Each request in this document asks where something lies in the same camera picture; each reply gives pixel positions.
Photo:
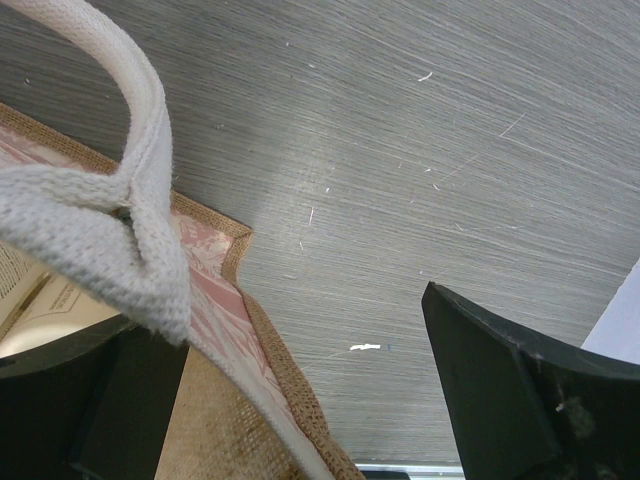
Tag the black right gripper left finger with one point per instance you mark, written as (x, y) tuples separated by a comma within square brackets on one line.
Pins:
[(95, 404)]

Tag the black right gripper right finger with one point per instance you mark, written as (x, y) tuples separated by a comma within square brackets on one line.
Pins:
[(524, 405)]

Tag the burlap canvas tote bag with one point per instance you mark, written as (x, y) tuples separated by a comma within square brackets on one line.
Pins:
[(109, 233)]

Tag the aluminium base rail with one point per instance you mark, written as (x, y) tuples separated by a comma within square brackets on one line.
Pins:
[(403, 471)]

